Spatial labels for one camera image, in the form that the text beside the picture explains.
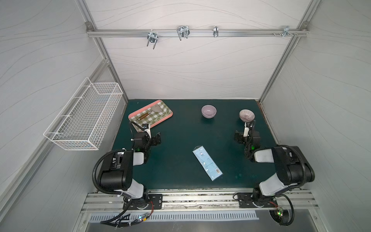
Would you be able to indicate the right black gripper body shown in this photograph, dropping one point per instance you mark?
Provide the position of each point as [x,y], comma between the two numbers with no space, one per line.
[239,137]

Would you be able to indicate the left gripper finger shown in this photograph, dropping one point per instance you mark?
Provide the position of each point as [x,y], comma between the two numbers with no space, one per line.
[153,142]
[158,137]

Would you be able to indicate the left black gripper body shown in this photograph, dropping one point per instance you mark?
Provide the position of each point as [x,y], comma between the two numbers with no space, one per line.
[154,139]

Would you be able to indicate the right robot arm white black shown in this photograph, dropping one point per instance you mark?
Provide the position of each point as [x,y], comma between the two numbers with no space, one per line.
[292,170]

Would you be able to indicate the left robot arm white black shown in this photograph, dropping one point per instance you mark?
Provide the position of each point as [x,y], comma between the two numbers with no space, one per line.
[113,172]

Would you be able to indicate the striped ceramic bowl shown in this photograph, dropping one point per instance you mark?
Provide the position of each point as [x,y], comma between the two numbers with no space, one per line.
[246,115]

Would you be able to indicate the pink tray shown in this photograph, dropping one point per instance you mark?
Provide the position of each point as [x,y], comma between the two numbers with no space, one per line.
[150,115]

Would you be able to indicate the green checkered cloth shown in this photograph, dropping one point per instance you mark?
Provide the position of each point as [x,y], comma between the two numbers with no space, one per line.
[150,115]

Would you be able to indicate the pink bowl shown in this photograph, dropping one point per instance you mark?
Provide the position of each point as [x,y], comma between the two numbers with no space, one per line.
[209,111]

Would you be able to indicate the white vent strip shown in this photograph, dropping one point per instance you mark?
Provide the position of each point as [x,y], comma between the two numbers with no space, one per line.
[181,216]

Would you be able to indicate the metal u-bolt clamp left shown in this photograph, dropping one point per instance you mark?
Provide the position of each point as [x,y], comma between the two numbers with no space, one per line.
[152,38]

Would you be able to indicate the metal u-bolt clamp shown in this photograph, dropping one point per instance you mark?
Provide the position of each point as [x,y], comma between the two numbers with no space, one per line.
[152,38]
[183,32]

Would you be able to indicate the metal u-bolt clamp middle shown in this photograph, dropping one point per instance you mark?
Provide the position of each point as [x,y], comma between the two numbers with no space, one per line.
[183,32]

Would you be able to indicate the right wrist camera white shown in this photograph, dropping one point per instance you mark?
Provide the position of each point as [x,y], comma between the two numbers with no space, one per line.
[246,129]

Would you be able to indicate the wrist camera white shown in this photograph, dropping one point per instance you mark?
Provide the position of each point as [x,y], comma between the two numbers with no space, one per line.
[146,127]
[246,129]

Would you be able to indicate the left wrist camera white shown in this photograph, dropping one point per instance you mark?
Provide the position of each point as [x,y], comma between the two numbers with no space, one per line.
[146,127]

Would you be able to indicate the wooden handled spatula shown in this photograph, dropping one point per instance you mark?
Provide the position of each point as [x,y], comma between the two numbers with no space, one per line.
[154,109]

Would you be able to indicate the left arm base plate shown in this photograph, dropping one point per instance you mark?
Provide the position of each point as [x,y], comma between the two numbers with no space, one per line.
[147,202]

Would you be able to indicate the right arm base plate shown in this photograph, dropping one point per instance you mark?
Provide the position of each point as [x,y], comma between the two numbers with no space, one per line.
[254,200]

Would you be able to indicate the white wire basket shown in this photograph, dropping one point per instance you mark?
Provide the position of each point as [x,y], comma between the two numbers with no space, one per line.
[84,120]

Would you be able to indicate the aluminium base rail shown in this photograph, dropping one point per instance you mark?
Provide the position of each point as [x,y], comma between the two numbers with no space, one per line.
[202,199]

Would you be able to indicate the metal bracket clip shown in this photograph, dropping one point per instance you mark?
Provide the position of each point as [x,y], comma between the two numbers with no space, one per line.
[215,31]

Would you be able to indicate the aluminium top rail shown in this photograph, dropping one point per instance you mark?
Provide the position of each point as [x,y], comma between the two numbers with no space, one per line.
[226,33]

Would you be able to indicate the metal bracket right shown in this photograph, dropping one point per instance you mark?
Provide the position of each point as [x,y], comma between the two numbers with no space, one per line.
[286,33]

